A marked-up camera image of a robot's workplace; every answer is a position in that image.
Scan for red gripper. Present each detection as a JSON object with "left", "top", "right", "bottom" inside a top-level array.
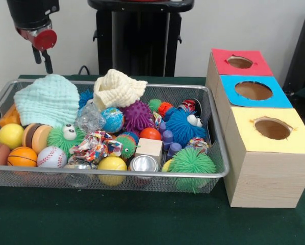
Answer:
[{"left": 17, "top": 27, "right": 58, "bottom": 75}]

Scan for mint green cloth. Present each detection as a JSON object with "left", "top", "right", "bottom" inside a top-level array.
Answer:
[{"left": 14, "top": 75, "right": 81, "bottom": 128}]

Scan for pale yellow cloth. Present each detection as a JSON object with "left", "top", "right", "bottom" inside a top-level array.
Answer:
[{"left": 93, "top": 69, "right": 148, "bottom": 112}]

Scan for wooden box three holes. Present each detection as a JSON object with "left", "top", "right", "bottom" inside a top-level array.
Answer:
[{"left": 206, "top": 48, "right": 305, "bottom": 209}]

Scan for yellow ball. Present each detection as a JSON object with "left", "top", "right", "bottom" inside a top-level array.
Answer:
[
  {"left": 0, "top": 124, "right": 24, "bottom": 150},
  {"left": 97, "top": 156, "right": 128, "bottom": 186}
]

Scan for green spiky ball with eyes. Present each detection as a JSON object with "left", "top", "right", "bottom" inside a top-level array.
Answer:
[{"left": 47, "top": 124, "right": 86, "bottom": 157}]

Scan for white baseball toy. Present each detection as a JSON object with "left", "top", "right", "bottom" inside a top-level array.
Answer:
[{"left": 37, "top": 146, "right": 68, "bottom": 168}]

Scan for orange basketball toy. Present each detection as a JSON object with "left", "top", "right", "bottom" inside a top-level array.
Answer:
[{"left": 8, "top": 146, "right": 38, "bottom": 167}]

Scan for purple spiky toy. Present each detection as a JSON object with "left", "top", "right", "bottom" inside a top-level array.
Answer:
[{"left": 120, "top": 100, "right": 154, "bottom": 132}]

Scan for small silver can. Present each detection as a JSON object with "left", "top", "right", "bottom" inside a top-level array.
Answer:
[{"left": 129, "top": 155, "right": 159, "bottom": 179}]

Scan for dark blue spiky ball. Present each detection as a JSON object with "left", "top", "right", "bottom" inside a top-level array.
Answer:
[{"left": 165, "top": 109, "right": 207, "bottom": 148}]

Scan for plain green spiky ball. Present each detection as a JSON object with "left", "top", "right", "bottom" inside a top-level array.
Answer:
[{"left": 169, "top": 147, "right": 217, "bottom": 193}]

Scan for black chair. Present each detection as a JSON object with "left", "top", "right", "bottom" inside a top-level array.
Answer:
[{"left": 283, "top": 5, "right": 305, "bottom": 100}]

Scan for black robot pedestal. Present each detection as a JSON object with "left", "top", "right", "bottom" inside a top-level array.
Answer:
[{"left": 88, "top": 0, "right": 195, "bottom": 77}]

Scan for shallow wire mesh bin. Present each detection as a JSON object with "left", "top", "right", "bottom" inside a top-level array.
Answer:
[{"left": 0, "top": 78, "right": 230, "bottom": 193}]

